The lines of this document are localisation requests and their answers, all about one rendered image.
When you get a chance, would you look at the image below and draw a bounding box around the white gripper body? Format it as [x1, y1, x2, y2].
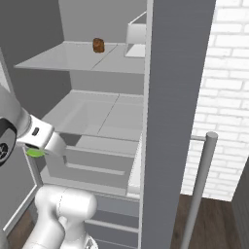
[44, 131, 68, 158]

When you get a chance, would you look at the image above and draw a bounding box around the clear fridge drawer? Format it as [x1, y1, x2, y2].
[40, 133, 144, 197]

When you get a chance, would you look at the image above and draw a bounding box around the grey fridge door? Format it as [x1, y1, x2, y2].
[0, 48, 44, 237]
[138, 0, 218, 249]

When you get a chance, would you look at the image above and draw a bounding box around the glass fridge shelf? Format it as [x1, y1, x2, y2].
[41, 89, 145, 143]
[14, 40, 147, 75]

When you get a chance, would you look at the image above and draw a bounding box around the grey open fridge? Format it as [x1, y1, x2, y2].
[0, 0, 154, 249]

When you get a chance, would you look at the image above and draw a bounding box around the green round item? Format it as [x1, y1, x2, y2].
[26, 147, 47, 159]

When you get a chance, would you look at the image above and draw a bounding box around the grey freezer drawer front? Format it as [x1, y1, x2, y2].
[83, 191, 141, 249]

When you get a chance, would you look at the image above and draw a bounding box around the brown block food item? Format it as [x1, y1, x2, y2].
[91, 37, 106, 54]

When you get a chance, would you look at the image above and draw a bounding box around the dark grey cabinet side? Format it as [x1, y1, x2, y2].
[231, 158, 249, 249]

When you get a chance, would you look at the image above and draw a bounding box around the grey bar door handle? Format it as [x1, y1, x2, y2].
[179, 130, 219, 249]

